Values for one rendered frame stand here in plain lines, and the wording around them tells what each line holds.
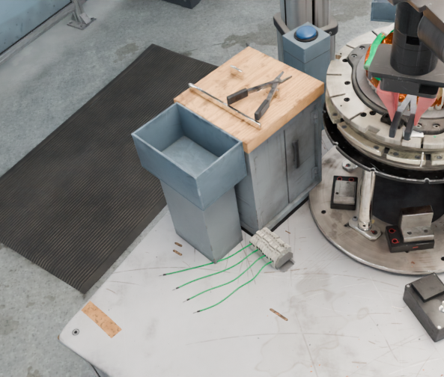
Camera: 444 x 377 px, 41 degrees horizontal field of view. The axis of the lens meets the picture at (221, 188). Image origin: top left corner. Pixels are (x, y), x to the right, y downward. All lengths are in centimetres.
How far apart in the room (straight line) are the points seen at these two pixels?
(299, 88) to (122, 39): 229
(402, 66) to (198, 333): 60
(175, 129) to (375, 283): 47
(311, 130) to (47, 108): 200
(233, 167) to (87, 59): 228
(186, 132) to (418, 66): 50
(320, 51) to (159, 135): 39
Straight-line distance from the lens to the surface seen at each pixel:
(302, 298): 112
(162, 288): 117
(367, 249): 116
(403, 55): 77
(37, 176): 263
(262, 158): 105
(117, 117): 276
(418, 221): 114
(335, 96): 101
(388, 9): 130
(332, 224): 119
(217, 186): 99
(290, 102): 104
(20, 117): 299
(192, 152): 109
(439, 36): 69
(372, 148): 97
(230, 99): 102
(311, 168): 121
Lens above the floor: 174
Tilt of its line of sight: 48 degrees down
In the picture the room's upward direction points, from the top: 11 degrees counter-clockwise
